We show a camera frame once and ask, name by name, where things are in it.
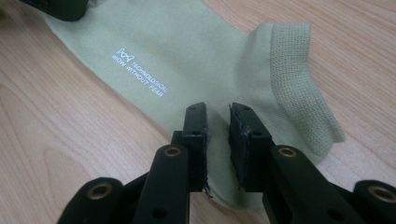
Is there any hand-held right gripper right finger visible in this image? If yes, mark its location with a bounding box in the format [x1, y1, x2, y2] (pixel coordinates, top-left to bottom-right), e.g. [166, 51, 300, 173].
[228, 102, 276, 193]

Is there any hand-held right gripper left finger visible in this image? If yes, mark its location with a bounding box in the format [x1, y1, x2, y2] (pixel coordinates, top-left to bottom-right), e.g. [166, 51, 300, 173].
[170, 101, 210, 193]

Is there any light green sock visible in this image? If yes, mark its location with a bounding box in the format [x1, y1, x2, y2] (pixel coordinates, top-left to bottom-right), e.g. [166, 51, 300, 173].
[43, 0, 346, 210]

